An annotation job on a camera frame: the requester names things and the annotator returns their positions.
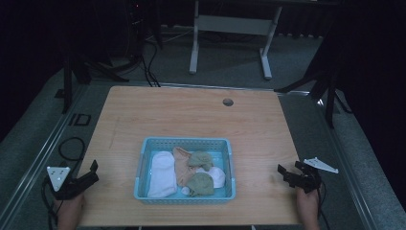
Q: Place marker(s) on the person's left hand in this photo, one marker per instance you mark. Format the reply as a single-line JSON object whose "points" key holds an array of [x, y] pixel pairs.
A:
{"points": [[68, 212]]}

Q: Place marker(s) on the white desk frame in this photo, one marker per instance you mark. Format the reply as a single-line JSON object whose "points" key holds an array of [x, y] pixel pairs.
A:
{"points": [[234, 25]]}

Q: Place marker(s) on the beige sock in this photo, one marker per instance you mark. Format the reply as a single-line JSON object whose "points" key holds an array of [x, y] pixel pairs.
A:
{"points": [[182, 167]]}

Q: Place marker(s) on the green sock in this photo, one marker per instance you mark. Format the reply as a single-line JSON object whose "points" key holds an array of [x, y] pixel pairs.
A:
{"points": [[200, 159], [201, 185]]}

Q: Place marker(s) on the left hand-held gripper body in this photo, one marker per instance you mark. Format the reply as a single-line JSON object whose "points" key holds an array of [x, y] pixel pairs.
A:
{"points": [[58, 177]]}

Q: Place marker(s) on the light blue plastic basket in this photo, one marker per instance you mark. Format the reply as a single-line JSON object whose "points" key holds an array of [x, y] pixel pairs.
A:
{"points": [[185, 200]]}

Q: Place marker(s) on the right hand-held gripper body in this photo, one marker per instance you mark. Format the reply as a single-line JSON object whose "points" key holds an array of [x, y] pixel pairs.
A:
{"points": [[308, 182]]}

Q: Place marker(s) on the person's right hand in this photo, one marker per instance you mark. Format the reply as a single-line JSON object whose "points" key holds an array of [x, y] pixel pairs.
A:
{"points": [[308, 207]]}

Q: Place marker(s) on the black metal stand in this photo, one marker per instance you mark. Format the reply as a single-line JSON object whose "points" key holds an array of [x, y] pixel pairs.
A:
{"points": [[330, 96], [67, 83]]}

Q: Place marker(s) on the dark computer tower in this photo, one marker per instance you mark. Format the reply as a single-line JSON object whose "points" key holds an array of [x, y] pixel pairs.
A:
{"points": [[136, 28]]}

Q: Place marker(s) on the green plush toy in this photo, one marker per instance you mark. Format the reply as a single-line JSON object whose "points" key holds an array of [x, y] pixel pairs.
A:
{"points": [[218, 175]]}

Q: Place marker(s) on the large white sock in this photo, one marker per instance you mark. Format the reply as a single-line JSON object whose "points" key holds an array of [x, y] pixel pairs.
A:
{"points": [[163, 174]]}

